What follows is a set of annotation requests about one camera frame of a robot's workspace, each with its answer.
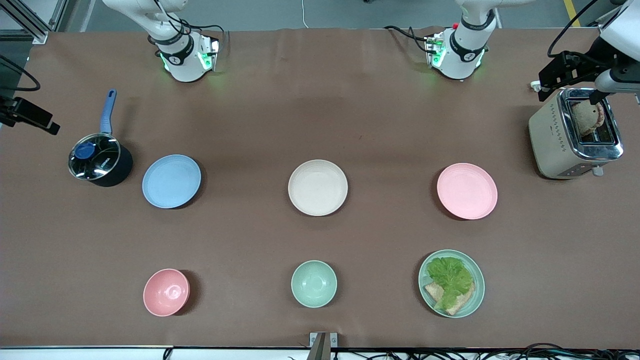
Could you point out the pink bowl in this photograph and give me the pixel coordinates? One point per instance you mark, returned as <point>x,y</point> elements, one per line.
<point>166,292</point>

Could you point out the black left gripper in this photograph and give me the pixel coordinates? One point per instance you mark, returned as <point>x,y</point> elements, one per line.
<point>584,66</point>

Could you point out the silver beige toaster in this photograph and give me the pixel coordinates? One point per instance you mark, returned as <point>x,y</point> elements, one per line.
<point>550,145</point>

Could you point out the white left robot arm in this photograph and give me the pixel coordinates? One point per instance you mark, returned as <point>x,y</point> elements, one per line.
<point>462,55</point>

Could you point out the blue round plate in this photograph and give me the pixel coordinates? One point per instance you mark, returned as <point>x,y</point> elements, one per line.
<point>171,181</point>

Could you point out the brown table cover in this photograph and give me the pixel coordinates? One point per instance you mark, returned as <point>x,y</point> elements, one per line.
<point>320,100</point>

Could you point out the green lettuce leaf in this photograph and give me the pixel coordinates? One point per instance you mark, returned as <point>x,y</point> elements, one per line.
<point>450,277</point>

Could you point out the glass lid with blue knob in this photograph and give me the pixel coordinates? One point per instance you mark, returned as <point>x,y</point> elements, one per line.
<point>102,160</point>

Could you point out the aluminium frame profile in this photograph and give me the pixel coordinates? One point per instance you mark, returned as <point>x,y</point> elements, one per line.
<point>30,22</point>

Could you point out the green round plate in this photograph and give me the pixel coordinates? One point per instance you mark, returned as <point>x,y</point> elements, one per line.
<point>477,295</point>

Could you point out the green bowl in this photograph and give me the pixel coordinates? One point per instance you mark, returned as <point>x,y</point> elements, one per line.
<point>314,283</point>

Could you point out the brown bread slice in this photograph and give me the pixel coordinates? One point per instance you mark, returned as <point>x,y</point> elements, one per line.
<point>462,303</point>

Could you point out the metal clamp bracket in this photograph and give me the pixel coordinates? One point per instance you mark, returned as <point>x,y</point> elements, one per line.
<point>320,345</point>

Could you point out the pink round plate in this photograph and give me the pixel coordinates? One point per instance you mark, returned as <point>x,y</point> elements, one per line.
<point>467,191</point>

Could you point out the toast slice in toaster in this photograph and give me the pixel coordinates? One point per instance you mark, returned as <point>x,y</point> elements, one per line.
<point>585,119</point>

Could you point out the beige round plate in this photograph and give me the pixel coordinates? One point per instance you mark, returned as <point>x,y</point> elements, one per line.
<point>318,187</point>

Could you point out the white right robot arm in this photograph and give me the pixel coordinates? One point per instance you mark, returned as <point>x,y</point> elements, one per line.
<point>182,62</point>

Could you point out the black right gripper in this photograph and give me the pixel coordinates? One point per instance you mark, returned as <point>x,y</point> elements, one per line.
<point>11,111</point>

